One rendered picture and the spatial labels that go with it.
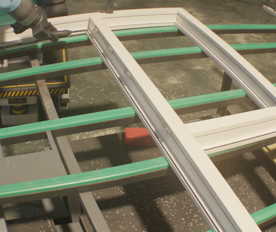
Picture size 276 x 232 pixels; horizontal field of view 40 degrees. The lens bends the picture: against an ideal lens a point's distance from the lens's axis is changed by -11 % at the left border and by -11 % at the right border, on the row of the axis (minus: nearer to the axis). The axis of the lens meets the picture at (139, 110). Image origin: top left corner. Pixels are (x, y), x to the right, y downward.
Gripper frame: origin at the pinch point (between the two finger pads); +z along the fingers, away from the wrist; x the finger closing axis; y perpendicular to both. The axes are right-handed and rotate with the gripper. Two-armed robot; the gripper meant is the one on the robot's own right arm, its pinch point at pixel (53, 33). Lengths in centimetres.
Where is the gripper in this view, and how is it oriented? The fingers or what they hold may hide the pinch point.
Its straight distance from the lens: 160.0
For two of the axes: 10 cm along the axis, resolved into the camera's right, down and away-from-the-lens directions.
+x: -2.8, -8.7, 4.0
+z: 3.7, 2.9, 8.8
